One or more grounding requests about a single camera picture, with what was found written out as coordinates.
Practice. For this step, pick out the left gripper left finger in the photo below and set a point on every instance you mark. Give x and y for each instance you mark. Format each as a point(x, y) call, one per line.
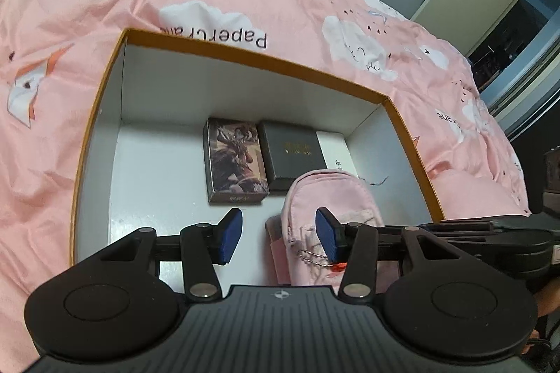
point(203, 246)

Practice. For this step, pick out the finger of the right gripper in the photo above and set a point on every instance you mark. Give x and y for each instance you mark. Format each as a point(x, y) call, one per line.
point(527, 259)
point(517, 227)

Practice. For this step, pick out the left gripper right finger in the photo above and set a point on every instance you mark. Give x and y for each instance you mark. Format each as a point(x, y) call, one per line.
point(357, 246)

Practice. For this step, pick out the pink zip pouch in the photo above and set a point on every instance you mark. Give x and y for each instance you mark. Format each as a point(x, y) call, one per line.
point(311, 239)

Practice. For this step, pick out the illustrated dark card box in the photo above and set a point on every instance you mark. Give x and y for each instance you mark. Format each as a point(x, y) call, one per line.
point(234, 164)

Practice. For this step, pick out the white box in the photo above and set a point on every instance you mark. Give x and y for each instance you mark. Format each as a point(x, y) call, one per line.
point(336, 152)

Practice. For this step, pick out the black square gift box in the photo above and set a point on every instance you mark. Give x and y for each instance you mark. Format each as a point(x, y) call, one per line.
point(289, 151)

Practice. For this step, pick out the person's hand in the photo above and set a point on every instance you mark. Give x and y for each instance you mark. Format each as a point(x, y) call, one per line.
point(548, 299)

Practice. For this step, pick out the orange cardboard box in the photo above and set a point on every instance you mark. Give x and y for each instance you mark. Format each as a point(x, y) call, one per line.
point(182, 130)

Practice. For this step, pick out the pink cloud-print duvet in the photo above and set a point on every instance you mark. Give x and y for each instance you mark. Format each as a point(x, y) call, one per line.
point(54, 53)

